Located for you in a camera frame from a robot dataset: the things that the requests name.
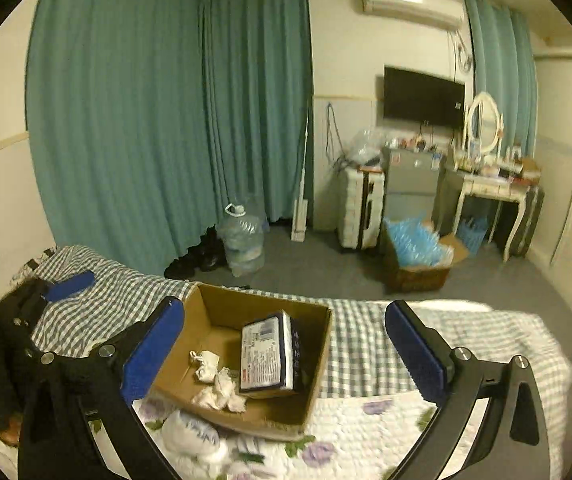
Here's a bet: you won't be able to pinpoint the white patterned sock bundle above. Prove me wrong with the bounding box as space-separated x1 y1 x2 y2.
161 410 228 464

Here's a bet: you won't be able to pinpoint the white socks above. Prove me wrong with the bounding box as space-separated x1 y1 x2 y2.
189 350 220 384

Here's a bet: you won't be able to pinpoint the cream lace sock bundle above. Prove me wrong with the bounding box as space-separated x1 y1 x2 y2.
191 367 247 413

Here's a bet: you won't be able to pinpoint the packaged item with label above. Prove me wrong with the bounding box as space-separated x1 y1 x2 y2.
238 311 302 399

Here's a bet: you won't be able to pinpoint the grey checked bed sheet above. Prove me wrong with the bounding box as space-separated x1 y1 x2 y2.
10 244 572 461

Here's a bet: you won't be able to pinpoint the black shoes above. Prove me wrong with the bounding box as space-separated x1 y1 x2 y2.
163 226 226 281

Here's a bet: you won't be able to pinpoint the brown cardboard box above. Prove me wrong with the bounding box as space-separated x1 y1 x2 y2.
151 284 333 441

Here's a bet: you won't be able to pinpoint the white floral quilt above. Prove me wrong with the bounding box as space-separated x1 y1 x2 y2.
90 393 492 480

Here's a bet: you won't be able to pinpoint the clear water jug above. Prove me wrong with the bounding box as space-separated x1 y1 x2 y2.
216 203 264 278

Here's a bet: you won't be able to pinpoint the large teal curtain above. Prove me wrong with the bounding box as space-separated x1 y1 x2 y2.
26 0 313 274

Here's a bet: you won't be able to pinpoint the box of blue hangers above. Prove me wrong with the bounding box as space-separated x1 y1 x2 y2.
380 218 469 292

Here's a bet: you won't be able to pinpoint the white flat mop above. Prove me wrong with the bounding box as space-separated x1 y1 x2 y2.
290 102 312 243

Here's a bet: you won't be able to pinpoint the dark striped suitcase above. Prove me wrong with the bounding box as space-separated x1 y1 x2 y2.
509 185 545 257

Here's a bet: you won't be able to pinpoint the white dressing table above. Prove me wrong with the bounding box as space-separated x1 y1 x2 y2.
449 164 532 264

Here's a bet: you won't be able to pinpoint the grey mini fridge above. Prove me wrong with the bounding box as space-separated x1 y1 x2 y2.
382 148 440 221

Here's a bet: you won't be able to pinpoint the white suitcase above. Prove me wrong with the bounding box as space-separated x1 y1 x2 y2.
337 167 386 250

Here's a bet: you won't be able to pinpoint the clear plastic bag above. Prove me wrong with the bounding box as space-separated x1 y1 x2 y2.
345 128 389 167

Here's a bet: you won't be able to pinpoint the white oval vanity mirror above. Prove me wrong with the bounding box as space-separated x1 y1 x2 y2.
464 91 504 159

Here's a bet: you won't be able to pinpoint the small teal curtain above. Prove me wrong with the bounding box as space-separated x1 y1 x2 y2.
464 0 538 156

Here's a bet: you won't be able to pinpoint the white air conditioner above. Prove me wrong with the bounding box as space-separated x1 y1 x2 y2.
363 0 464 32

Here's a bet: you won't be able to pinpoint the black wall television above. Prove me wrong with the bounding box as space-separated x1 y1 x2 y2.
382 66 464 130

